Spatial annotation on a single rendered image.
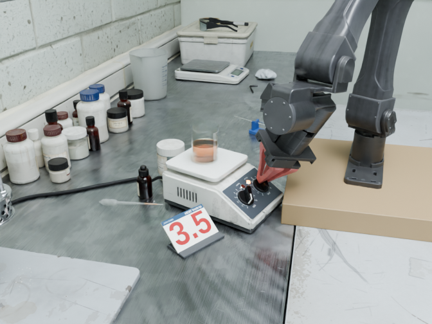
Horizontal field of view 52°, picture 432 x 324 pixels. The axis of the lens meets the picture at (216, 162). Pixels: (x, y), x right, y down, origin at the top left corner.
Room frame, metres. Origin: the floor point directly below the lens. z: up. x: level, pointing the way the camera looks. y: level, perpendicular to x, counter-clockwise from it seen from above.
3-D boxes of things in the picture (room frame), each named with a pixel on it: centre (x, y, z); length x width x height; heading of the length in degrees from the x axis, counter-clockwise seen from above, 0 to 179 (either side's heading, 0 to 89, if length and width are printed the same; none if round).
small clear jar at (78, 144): (0.98, 0.34, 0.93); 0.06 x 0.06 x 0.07
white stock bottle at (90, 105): (1.08, 0.32, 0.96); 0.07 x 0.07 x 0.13
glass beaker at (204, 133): (0.76, 0.02, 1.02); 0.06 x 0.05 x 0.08; 151
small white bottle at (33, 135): (0.92, 0.41, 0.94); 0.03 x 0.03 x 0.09
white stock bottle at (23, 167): (0.86, 0.42, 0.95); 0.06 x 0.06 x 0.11
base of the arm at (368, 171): (0.84, -0.31, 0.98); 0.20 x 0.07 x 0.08; 160
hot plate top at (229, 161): (0.77, 0.02, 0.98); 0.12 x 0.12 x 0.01; 56
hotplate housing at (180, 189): (0.75, 0.00, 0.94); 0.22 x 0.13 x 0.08; 56
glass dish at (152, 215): (0.70, 0.11, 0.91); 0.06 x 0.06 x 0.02
